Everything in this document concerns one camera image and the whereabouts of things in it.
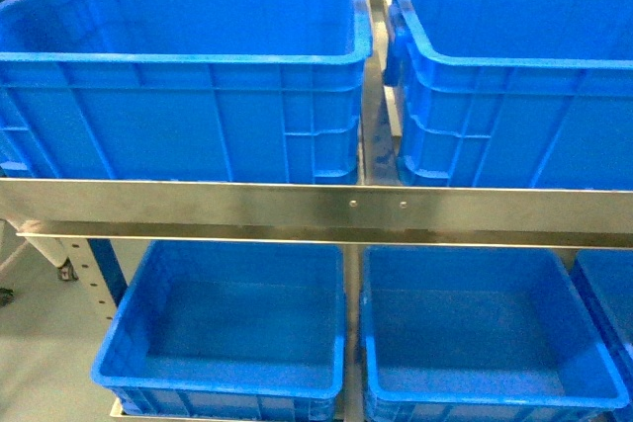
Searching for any blue crate lower middle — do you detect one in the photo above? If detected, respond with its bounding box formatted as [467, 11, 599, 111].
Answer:
[360, 246, 630, 421]

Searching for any blue crate lower right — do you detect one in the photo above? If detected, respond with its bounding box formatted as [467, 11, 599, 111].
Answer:
[569, 248, 633, 422]

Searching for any blue crate lower left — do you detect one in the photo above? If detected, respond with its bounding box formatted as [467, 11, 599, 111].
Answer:
[91, 240, 346, 421]

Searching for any large blue crate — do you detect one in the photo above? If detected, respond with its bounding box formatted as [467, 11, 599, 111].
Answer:
[384, 0, 632, 191]
[1, 0, 372, 185]

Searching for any large blue crate upper right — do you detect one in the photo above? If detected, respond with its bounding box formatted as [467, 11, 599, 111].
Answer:
[384, 0, 632, 191]

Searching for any large blue crate upper left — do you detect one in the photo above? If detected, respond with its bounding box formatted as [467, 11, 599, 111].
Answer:
[1, 0, 372, 185]

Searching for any metal shelf rack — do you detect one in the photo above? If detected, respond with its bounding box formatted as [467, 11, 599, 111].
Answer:
[1, 0, 632, 421]

